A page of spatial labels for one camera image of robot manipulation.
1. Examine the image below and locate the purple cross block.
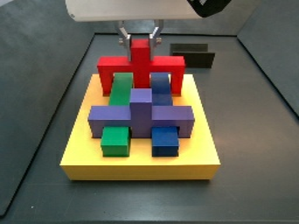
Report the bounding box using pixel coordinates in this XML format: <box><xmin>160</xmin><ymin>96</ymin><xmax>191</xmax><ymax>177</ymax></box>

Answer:
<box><xmin>88</xmin><ymin>88</ymin><xmax>195</xmax><ymax>138</ymax></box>

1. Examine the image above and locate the red cross block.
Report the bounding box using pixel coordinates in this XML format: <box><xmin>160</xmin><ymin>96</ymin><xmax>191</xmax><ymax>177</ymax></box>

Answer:
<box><xmin>97</xmin><ymin>39</ymin><xmax>185</xmax><ymax>95</ymax></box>

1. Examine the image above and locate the green bar block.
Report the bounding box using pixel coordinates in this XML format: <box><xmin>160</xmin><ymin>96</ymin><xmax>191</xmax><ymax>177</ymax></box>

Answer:
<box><xmin>100</xmin><ymin>73</ymin><xmax>133</xmax><ymax>157</ymax></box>

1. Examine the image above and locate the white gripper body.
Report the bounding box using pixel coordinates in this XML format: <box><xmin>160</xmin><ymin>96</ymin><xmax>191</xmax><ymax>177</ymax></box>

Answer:
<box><xmin>65</xmin><ymin>0</ymin><xmax>200</xmax><ymax>22</ymax></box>

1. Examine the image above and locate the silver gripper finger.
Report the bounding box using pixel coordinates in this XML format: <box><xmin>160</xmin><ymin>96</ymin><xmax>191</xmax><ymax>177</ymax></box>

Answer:
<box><xmin>114</xmin><ymin>20</ymin><xmax>130</xmax><ymax>58</ymax></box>
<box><xmin>148</xmin><ymin>19</ymin><xmax>164</xmax><ymax>55</ymax></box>

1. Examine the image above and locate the yellow board base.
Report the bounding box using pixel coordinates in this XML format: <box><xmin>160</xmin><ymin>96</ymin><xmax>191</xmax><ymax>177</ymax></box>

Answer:
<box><xmin>60</xmin><ymin>74</ymin><xmax>220</xmax><ymax>180</ymax></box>

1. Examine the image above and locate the blue bar block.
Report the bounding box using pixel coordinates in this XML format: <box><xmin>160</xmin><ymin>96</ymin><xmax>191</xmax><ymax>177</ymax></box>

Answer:
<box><xmin>150</xmin><ymin>73</ymin><xmax>179</xmax><ymax>157</ymax></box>

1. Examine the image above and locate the black angle bracket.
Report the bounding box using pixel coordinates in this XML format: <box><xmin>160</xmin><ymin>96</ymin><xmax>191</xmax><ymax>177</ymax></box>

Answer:
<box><xmin>169</xmin><ymin>44</ymin><xmax>215</xmax><ymax>68</ymax></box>

